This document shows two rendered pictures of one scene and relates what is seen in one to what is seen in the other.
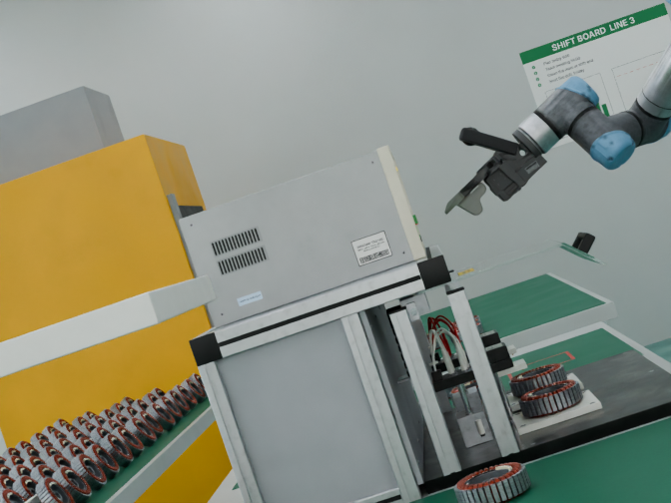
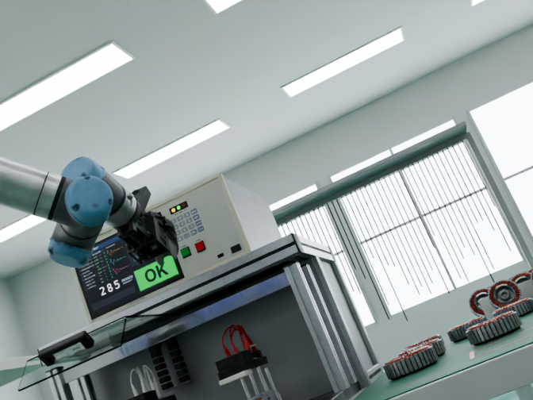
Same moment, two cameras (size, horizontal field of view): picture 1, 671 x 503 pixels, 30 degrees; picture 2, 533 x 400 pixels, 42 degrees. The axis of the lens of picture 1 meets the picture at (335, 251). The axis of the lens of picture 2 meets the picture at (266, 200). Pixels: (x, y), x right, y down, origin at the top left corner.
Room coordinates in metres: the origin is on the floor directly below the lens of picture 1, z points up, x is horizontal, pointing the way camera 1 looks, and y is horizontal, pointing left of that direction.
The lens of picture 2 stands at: (2.87, -1.68, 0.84)
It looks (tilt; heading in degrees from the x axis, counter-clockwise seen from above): 14 degrees up; 98
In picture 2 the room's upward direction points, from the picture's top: 22 degrees counter-clockwise
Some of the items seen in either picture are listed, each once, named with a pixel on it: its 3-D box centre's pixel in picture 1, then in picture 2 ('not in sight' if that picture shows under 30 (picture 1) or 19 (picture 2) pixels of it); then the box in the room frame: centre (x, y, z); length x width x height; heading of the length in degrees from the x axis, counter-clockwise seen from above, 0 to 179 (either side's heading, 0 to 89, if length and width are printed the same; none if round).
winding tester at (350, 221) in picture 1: (312, 235); (186, 255); (2.39, 0.03, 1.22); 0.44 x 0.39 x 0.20; 176
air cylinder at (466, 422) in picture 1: (474, 425); not in sight; (2.25, -0.13, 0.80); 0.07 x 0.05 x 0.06; 176
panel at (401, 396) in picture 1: (395, 371); (212, 368); (2.37, -0.03, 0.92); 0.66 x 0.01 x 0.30; 176
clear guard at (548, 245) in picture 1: (504, 275); (106, 348); (2.24, -0.27, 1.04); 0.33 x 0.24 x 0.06; 86
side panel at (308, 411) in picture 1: (310, 431); not in sight; (2.06, 0.14, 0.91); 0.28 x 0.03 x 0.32; 86
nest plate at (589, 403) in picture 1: (555, 411); not in sight; (2.24, -0.28, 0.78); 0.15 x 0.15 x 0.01; 86
